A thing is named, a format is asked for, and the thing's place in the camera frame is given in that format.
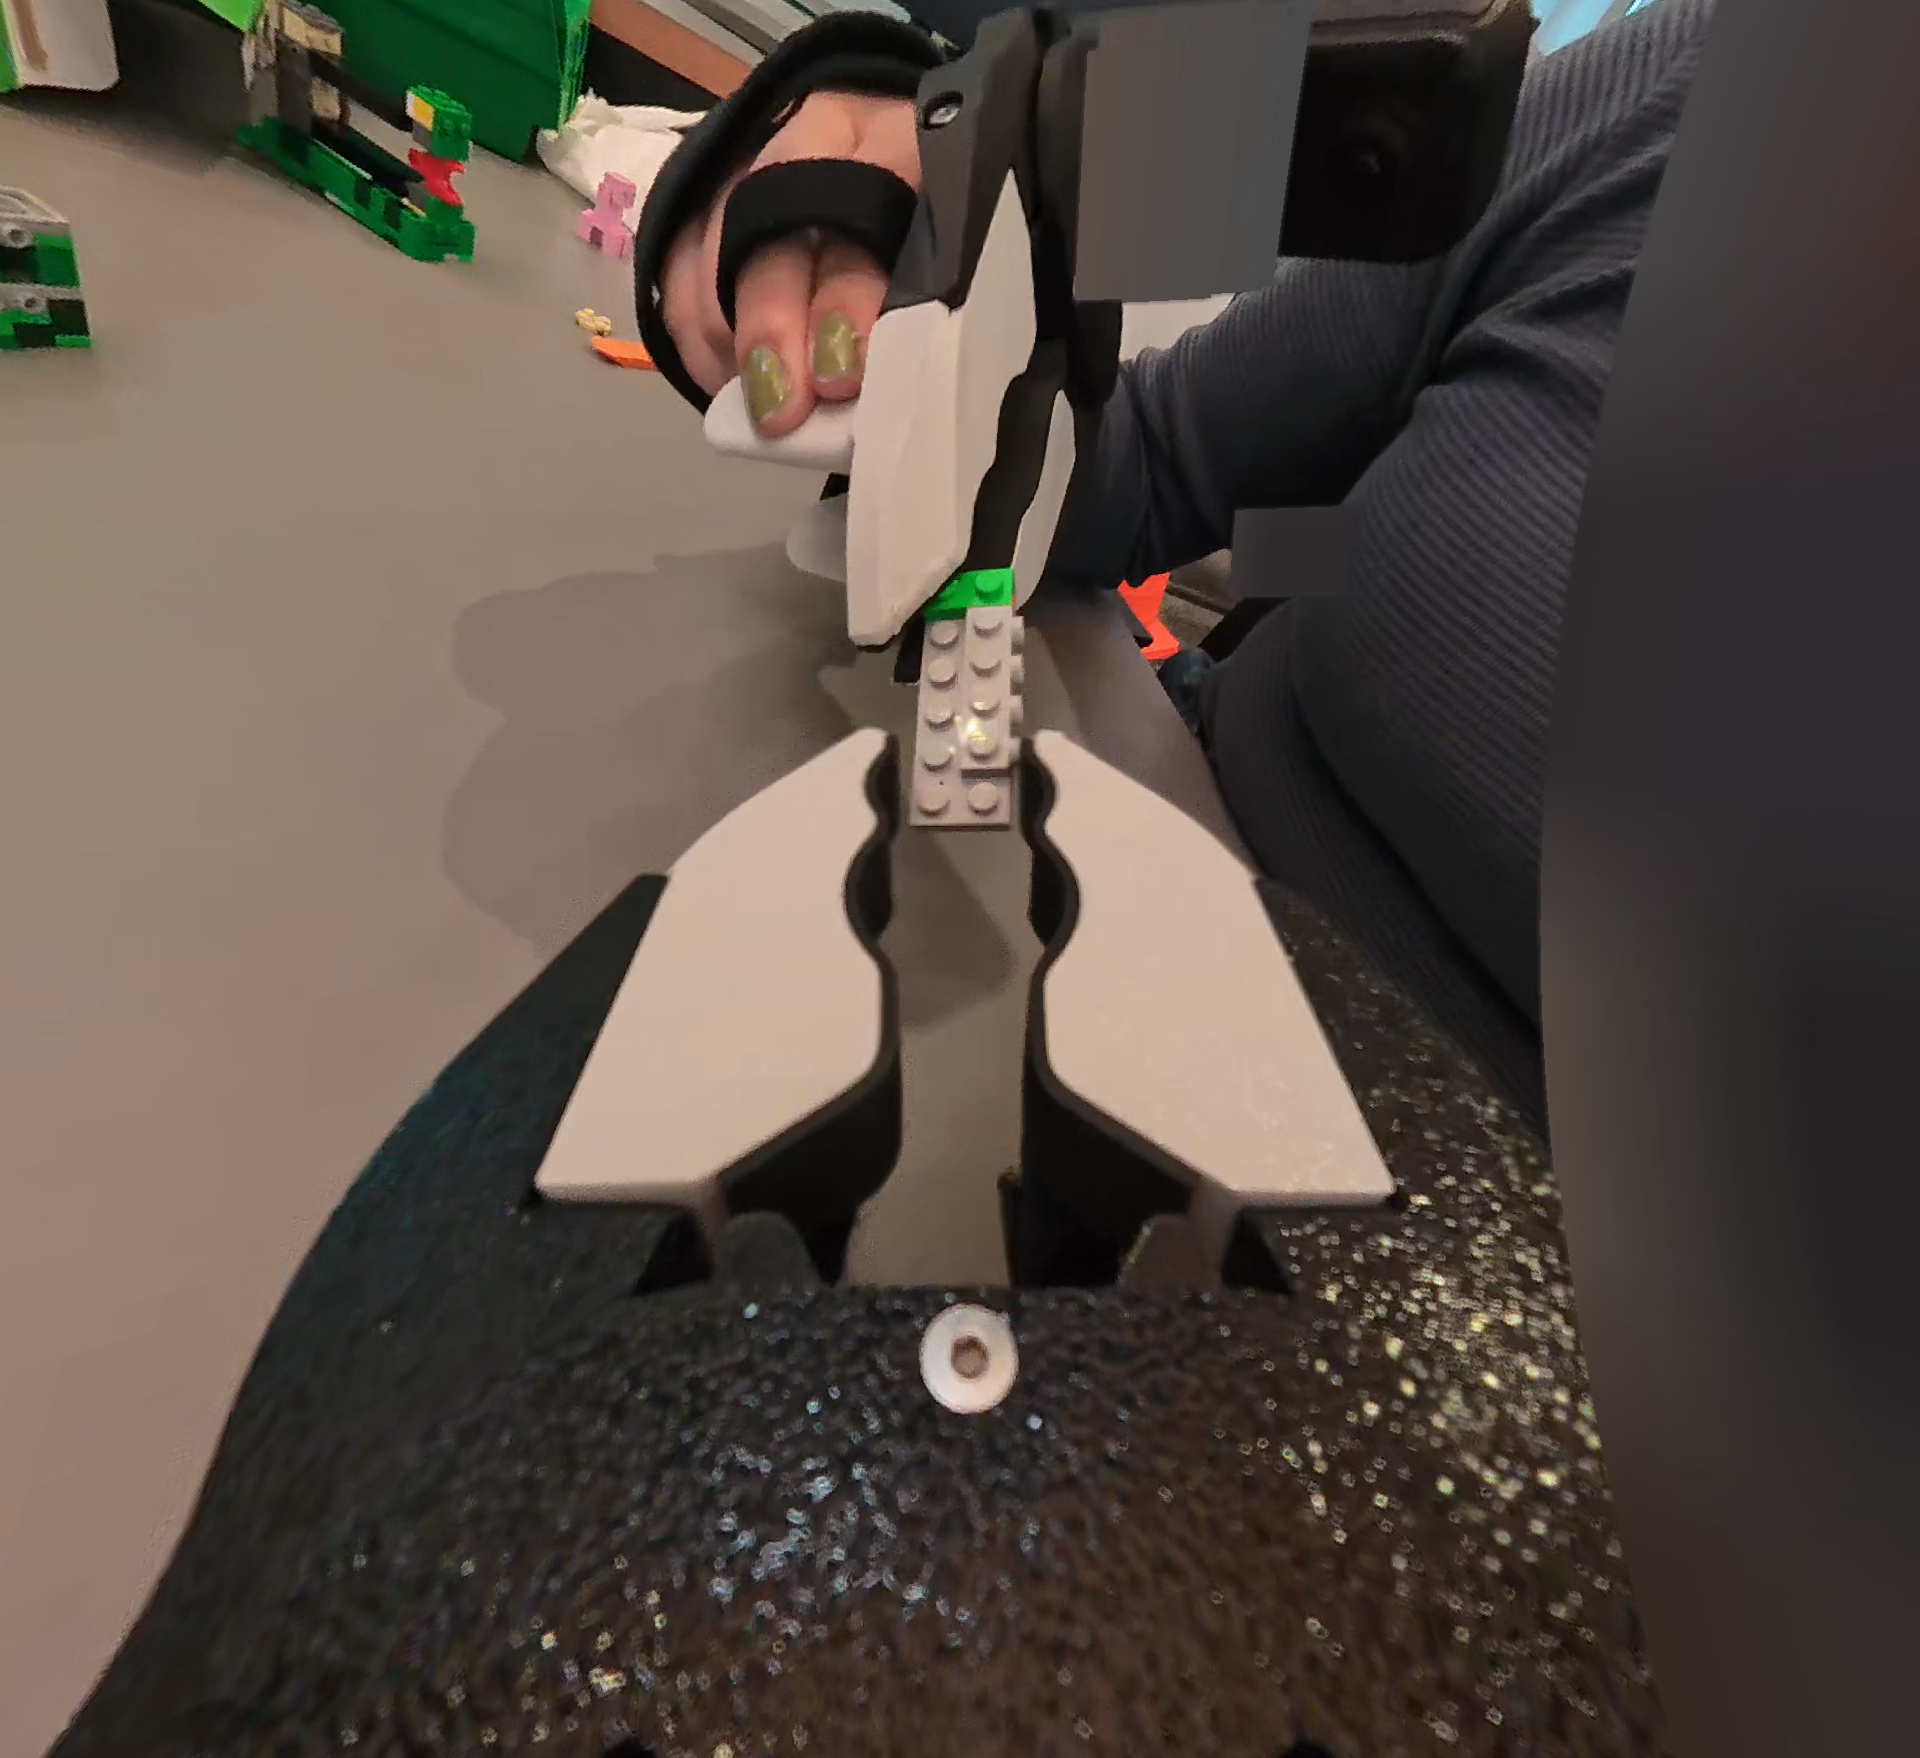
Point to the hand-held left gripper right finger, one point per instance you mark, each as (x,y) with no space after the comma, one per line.
(1200,1025)

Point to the orange brick piece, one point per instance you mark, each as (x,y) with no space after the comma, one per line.
(624,354)

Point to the pink brick figure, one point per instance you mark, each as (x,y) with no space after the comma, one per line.
(610,214)

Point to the long grey brick plate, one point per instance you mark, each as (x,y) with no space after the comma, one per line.
(960,723)

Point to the small green brick plate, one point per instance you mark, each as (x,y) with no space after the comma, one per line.
(973,593)

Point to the white plastic bag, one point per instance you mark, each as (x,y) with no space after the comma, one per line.
(617,141)

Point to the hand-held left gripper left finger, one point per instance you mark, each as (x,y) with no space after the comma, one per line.
(736,1025)

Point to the person's right forearm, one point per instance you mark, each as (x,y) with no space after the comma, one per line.
(1350,410)

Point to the grey desk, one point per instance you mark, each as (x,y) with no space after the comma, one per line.
(301,736)

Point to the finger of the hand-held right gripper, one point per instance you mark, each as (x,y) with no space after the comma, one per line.
(930,438)
(1052,485)

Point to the grey and green brick model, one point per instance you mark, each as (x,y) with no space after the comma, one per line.
(37,282)

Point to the person's right hand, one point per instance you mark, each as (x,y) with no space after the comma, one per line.
(851,141)

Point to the green and black brick model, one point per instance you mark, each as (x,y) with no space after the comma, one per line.
(360,154)

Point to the person's torso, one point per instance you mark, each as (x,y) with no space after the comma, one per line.
(1382,767)

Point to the orange plastic part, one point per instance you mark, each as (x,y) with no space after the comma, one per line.
(1153,613)

